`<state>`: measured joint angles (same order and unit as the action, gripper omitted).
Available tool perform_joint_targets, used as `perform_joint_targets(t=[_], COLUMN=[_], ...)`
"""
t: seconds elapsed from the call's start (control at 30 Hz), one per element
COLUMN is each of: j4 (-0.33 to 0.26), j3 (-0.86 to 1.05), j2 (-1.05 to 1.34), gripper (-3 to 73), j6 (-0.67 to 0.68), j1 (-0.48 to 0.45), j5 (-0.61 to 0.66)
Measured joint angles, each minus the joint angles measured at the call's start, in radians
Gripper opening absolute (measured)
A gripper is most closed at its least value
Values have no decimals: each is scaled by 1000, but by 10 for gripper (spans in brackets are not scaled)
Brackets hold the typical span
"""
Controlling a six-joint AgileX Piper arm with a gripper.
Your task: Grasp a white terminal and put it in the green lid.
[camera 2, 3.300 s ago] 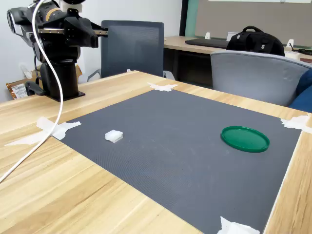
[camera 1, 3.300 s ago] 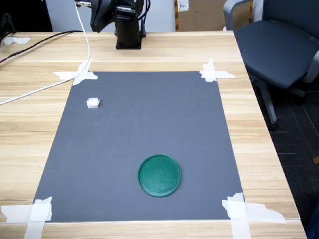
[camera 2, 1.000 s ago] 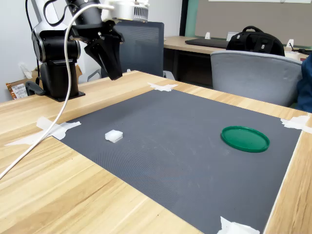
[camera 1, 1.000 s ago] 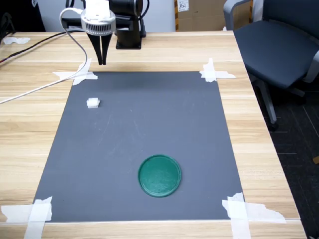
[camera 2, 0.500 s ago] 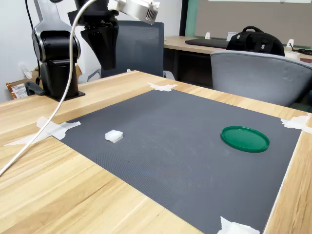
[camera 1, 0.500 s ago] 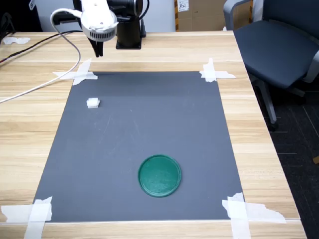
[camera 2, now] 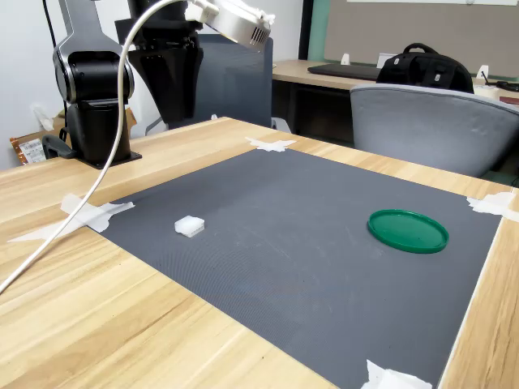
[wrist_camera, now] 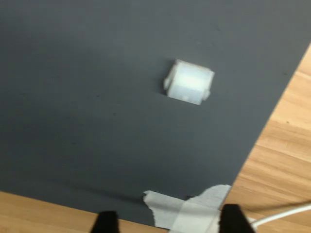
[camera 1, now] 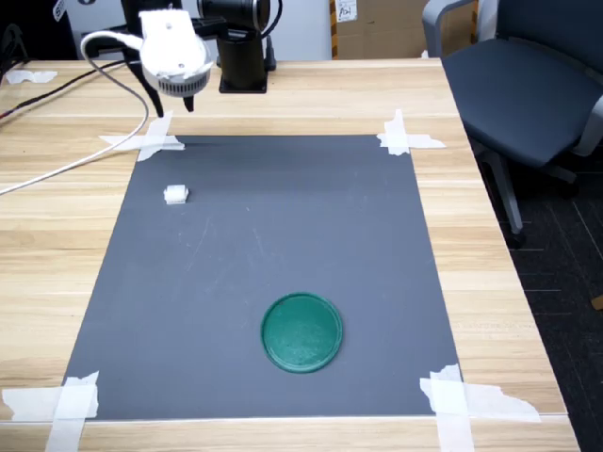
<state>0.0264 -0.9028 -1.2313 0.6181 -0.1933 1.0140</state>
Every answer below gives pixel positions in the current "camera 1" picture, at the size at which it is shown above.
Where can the small white plastic terminal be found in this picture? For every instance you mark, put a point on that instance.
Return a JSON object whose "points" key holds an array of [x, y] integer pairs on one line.
{"points": [[175, 195]]}

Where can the round green lid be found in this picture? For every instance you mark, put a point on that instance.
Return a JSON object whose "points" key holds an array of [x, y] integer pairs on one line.
{"points": [[301, 334]]}

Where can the white tape patch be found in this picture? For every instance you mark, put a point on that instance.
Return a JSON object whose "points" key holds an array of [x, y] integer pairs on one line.
{"points": [[396, 139], [70, 400], [452, 400], [155, 141]]}

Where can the black chair with white tag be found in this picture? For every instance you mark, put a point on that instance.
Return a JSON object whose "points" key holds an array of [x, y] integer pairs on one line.
{"points": [[37, 28]]}

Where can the dark grey mat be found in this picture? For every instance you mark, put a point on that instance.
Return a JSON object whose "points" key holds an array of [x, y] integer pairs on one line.
{"points": [[282, 226]]}

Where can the white paper label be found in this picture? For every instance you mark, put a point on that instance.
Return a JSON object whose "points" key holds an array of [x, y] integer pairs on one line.
{"points": [[346, 10]]}

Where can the brown cardboard box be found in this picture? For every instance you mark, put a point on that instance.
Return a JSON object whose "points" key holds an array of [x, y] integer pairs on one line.
{"points": [[391, 33]]}

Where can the dark blue-grey office chair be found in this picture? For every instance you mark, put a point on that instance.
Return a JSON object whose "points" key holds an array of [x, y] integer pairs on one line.
{"points": [[518, 94]]}

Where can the small tan object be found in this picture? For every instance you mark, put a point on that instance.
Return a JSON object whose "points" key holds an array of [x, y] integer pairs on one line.
{"points": [[598, 302]]}

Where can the person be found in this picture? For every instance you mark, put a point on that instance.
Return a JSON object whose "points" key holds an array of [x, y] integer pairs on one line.
{"points": [[594, 435]]}

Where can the white gripper camera box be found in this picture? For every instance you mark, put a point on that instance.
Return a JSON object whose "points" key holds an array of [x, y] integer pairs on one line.
{"points": [[174, 52]]}

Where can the small white taped bracket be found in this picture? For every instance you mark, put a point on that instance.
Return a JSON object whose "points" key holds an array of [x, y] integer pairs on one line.
{"points": [[30, 76]]}

